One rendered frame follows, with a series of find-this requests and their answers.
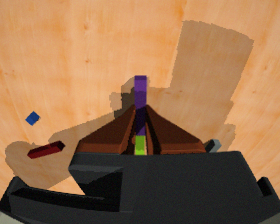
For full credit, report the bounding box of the red rod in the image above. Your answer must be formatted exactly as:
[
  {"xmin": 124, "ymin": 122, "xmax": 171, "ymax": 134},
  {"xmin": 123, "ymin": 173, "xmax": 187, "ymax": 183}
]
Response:
[{"xmin": 27, "ymin": 140, "xmax": 65, "ymax": 159}]

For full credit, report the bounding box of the lime green rod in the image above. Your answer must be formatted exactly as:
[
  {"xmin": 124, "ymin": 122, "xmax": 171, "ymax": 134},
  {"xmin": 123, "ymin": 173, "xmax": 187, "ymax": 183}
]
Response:
[{"xmin": 135, "ymin": 136, "xmax": 145, "ymax": 155}]

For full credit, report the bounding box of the small blue cube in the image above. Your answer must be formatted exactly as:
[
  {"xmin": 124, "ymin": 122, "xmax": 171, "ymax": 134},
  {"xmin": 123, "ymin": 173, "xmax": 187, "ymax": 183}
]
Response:
[{"xmin": 25, "ymin": 111, "xmax": 40, "ymax": 126}]

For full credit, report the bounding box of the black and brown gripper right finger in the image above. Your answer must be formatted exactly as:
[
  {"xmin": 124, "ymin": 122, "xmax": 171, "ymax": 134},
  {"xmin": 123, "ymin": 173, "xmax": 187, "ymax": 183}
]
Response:
[{"xmin": 145, "ymin": 104, "xmax": 206, "ymax": 155}]

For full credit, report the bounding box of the purple rod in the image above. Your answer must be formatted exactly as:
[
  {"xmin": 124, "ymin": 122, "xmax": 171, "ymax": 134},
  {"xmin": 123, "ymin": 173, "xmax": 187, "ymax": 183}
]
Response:
[{"xmin": 134, "ymin": 75, "xmax": 147, "ymax": 136}]

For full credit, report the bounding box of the grey rectangular block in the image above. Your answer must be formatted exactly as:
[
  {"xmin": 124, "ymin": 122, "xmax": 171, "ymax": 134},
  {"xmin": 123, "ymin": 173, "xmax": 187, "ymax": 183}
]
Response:
[{"xmin": 205, "ymin": 139, "xmax": 222, "ymax": 153}]

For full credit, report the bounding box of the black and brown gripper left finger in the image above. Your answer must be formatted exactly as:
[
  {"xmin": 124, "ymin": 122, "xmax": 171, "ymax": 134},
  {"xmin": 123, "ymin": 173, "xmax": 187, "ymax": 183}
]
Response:
[{"xmin": 73, "ymin": 105, "xmax": 136, "ymax": 155}]

